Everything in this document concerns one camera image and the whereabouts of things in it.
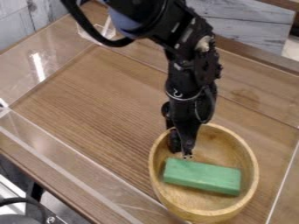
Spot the green rectangular block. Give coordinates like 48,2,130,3
162,157,241,195

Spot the brown wooden bowl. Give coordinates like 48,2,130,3
148,123,258,223

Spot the clear acrylic tray wall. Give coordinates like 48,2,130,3
0,99,188,224

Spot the black cable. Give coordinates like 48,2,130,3
0,197,50,224

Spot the clear acrylic corner bracket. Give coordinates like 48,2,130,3
76,17,117,46

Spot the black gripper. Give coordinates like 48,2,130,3
161,84,217,158

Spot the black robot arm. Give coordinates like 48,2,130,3
60,0,222,157

